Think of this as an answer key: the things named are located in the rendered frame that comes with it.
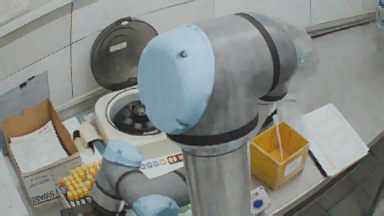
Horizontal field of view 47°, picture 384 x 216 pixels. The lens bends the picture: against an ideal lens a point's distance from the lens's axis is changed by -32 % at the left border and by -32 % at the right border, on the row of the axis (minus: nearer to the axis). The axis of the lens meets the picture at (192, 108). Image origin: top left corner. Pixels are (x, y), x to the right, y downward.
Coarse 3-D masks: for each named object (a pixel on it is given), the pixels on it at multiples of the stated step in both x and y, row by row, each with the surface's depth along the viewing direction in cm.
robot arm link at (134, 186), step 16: (128, 176) 106; (144, 176) 108; (160, 176) 108; (176, 176) 108; (128, 192) 105; (144, 192) 103; (160, 192) 104; (176, 192) 106; (144, 208) 101; (160, 208) 101; (176, 208) 103
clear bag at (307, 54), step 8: (288, 24) 198; (288, 32) 196; (296, 32) 196; (304, 32) 197; (296, 40) 194; (304, 40) 195; (296, 48) 194; (304, 48) 196; (312, 48) 198; (304, 56) 196; (312, 56) 199; (304, 64) 198; (312, 64) 200
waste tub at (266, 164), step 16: (272, 128) 155; (288, 128) 156; (256, 144) 154; (272, 144) 159; (288, 144) 158; (304, 144) 152; (256, 160) 151; (272, 160) 145; (288, 160) 145; (304, 160) 152; (256, 176) 154; (272, 176) 147; (288, 176) 150
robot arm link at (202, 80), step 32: (192, 32) 71; (224, 32) 72; (256, 32) 74; (160, 64) 71; (192, 64) 68; (224, 64) 70; (256, 64) 72; (160, 96) 72; (192, 96) 68; (224, 96) 71; (256, 96) 75; (160, 128) 74; (192, 128) 72; (224, 128) 72; (256, 128) 76; (192, 160) 76; (224, 160) 75; (192, 192) 79; (224, 192) 77
